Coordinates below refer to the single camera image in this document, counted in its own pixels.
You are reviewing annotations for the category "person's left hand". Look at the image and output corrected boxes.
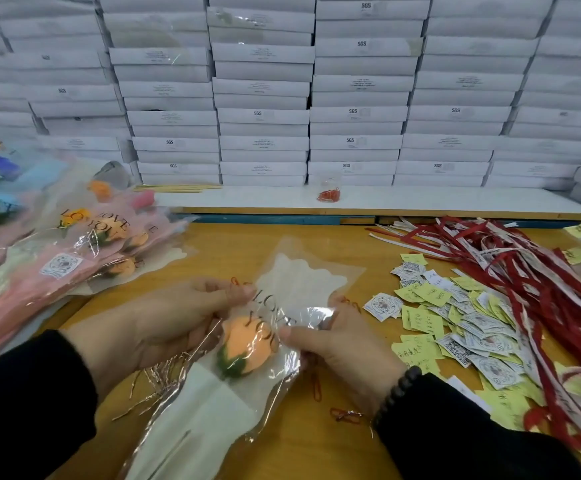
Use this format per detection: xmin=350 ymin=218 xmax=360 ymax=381
xmin=61 ymin=277 xmax=257 ymax=401

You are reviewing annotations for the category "person's right hand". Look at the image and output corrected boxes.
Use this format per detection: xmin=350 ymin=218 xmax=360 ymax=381
xmin=279 ymin=295 xmax=406 ymax=416

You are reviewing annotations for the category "cream orange rose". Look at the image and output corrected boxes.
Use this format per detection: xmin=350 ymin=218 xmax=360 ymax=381
xmin=121 ymin=237 xmax=364 ymax=480

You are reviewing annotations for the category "pile of yellow white tags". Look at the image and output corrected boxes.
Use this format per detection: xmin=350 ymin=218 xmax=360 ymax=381
xmin=363 ymin=219 xmax=581 ymax=431

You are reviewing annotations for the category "pile of flowers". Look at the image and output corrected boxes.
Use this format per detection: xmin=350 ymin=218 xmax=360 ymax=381
xmin=0 ymin=135 xmax=192 ymax=366

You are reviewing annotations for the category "pile of red ribbons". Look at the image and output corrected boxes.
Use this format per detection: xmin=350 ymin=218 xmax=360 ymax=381
xmin=370 ymin=217 xmax=581 ymax=451

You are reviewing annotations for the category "person's right forearm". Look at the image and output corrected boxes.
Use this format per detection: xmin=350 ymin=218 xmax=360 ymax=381
xmin=375 ymin=373 xmax=581 ymax=480

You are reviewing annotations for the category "person's left forearm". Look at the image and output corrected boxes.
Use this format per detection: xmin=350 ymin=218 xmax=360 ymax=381
xmin=0 ymin=329 xmax=100 ymax=480

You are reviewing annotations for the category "pile of silver twist ties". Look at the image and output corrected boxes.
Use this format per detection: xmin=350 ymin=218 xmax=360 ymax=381
xmin=111 ymin=325 xmax=222 ymax=426

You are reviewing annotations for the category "pile of orange paper clips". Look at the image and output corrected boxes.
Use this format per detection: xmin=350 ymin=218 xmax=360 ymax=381
xmin=308 ymin=295 xmax=366 ymax=426

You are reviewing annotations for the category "long white board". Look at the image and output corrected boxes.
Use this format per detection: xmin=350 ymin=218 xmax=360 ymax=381
xmin=155 ymin=185 xmax=581 ymax=223

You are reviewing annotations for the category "black bead bracelet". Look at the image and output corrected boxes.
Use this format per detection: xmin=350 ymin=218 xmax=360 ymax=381
xmin=373 ymin=365 xmax=424 ymax=426

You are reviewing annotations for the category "wall of stacked white boxes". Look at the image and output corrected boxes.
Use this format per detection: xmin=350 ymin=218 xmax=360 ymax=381
xmin=0 ymin=0 xmax=581 ymax=191

